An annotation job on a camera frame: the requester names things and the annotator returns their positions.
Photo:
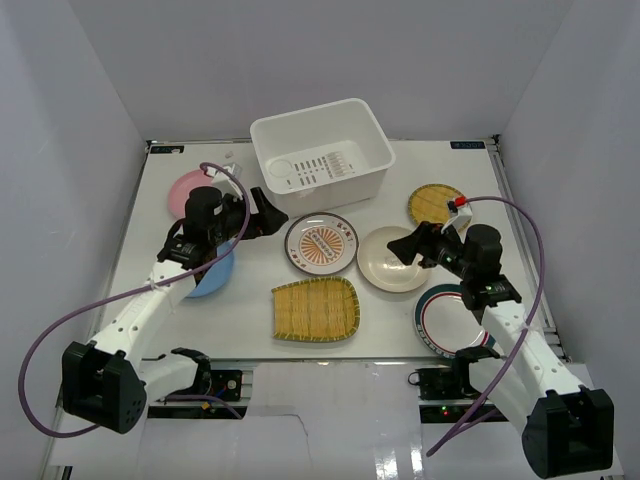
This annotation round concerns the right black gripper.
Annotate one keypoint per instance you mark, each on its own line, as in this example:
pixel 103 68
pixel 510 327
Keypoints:
pixel 424 240

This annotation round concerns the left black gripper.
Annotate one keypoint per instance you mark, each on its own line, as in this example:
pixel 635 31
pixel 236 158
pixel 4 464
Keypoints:
pixel 253 216

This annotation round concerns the orange sunburst pattern plate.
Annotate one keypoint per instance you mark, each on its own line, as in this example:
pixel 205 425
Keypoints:
pixel 321 244

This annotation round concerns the blue plastic plate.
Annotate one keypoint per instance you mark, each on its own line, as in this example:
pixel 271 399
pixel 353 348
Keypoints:
pixel 218 275

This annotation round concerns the pink plastic plate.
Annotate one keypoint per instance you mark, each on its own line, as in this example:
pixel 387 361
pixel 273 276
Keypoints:
pixel 181 189

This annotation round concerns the fan-shaped bamboo woven tray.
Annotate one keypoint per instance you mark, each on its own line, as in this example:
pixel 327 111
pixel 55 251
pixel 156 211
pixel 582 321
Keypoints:
pixel 317 310

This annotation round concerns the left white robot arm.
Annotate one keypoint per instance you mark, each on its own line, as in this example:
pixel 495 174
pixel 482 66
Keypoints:
pixel 105 381

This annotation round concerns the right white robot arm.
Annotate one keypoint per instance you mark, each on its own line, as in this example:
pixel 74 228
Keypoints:
pixel 565 427

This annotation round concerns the white plastic bin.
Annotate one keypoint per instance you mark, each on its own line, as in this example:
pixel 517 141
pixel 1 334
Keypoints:
pixel 322 157

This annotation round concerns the cream white plate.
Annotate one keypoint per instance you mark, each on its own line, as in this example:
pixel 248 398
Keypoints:
pixel 382 268

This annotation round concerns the round bamboo woven plate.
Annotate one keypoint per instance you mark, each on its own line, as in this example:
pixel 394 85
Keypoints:
pixel 429 203

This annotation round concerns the green red rimmed plate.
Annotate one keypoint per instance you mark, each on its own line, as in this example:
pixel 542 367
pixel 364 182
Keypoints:
pixel 445 325

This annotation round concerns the left blue table label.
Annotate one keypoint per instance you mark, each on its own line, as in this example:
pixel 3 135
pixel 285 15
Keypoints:
pixel 173 149

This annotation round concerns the blue table label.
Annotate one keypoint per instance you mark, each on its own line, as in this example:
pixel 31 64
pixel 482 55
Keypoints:
pixel 467 145
pixel 173 149

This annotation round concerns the right blue table label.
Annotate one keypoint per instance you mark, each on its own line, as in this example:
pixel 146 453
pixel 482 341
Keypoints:
pixel 467 145

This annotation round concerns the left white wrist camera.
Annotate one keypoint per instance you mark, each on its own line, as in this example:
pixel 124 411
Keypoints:
pixel 220 177

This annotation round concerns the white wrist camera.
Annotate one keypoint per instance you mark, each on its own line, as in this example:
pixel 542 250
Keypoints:
pixel 460 214
pixel 220 177

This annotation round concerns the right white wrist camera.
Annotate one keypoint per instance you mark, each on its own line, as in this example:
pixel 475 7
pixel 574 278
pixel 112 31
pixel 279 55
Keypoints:
pixel 460 214

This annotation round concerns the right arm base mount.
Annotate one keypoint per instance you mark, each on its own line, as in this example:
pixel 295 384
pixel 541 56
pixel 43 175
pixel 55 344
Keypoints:
pixel 441 399

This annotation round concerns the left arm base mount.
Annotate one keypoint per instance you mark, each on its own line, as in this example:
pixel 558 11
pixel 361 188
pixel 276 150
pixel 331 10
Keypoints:
pixel 210 385

